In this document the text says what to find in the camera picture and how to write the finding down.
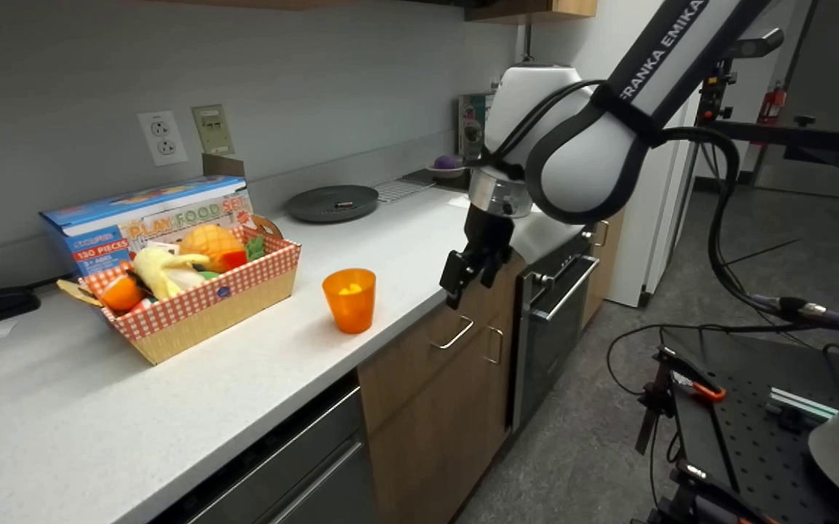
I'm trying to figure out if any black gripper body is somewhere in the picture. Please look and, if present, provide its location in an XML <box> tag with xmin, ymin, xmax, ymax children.
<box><xmin>460</xmin><ymin>207</ymin><xmax>512</xmax><ymax>284</ymax></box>

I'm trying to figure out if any wooden top drawer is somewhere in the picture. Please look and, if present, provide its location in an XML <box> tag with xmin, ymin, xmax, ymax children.
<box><xmin>358</xmin><ymin>253</ymin><xmax>524</xmax><ymax>413</ymax></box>

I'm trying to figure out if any orange translucent cup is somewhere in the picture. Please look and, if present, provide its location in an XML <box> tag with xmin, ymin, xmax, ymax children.
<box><xmin>324</xmin><ymin>269</ymin><xmax>375</xmax><ymax>335</ymax></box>

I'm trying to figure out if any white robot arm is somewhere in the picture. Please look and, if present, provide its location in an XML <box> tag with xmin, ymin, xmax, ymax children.
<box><xmin>439</xmin><ymin>0</ymin><xmax>768</xmax><ymax>307</ymax></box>

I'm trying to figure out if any grey appliance drawer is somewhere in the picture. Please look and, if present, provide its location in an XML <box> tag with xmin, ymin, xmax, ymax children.
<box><xmin>148</xmin><ymin>375</ymin><xmax>379</xmax><ymax>524</ymax></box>

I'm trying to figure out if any black dishwasher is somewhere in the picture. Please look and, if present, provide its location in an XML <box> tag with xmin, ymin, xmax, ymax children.
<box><xmin>509</xmin><ymin>234</ymin><xmax>598</xmax><ymax>432</ymax></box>

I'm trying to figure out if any colourful book box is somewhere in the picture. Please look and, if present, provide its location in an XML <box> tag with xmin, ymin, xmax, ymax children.
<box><xmin>454</xmin><ymin>93</ymin><xmax>490</xmax><ymax>164</ymax></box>

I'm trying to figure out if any dark round plate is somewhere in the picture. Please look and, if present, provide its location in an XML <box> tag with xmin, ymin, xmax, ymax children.
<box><xmin>285</xmin><ymin>185</ymin><xmax>379</xmax><ymax>224</ymax></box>

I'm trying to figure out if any white refrigerator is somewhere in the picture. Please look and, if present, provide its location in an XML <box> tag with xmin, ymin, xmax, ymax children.
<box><xmin>605</xmin><ymin>143</ymin><xmax>697</xmax><ymax>307</ymax></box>

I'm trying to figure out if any wooden upper cabinet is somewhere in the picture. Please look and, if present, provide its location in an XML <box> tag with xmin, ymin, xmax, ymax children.
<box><xmin>462</xmin><ymin>0</ymin><xmax>598</xmax><ymax>22</ymax></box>

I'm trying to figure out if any checkered cardboard food tray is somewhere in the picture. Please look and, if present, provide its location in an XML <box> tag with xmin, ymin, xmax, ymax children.
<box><xmin>101</xmin><ymin>240</ymin><xmax>299</xmax><ymax>364</ymax></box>

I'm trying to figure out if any black robot cart table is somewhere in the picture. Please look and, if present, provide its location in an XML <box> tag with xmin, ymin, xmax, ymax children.
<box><xmin>652</xmin><ymin>332</ymin><xmax>839</xmax><ymax>524</ymax></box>

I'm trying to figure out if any toy yellow banana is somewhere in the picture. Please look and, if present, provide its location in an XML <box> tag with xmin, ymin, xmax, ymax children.
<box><xmin>133</xmin><ymin>246</ymin><xmax>203</xmax><ymax>301</ymax></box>

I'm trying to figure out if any toy orange fruit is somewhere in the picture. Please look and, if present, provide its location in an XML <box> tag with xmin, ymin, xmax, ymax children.
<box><xmin>98</xmin><ymin>274</ymin><xmax>143</xmax><ymax>314</ymax></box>

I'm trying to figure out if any blue play food box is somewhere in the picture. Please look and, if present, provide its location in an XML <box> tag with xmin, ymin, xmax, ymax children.
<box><xmin>44</xmin><ymin>175</ymin><xmax>254</xmax><ymax>278</ymax></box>

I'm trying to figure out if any beige wall switch plate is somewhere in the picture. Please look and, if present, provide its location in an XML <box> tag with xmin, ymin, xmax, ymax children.
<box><xmin>193</xmin><ymin>106</ymin><xmax>234</xmax><ymax>154</ymax></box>

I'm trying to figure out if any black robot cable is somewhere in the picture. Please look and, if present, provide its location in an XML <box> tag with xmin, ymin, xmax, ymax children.
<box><xmin>602</xmin><ymin>125</ymin><xmax>839</xmax><ymax>397</ymax></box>

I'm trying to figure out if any white wall outlet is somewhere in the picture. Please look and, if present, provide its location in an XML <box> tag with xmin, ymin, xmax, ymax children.
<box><xmin>141</xmin><ymin>112</ymin><xmax>186</xmax><ymax>167</ymax></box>

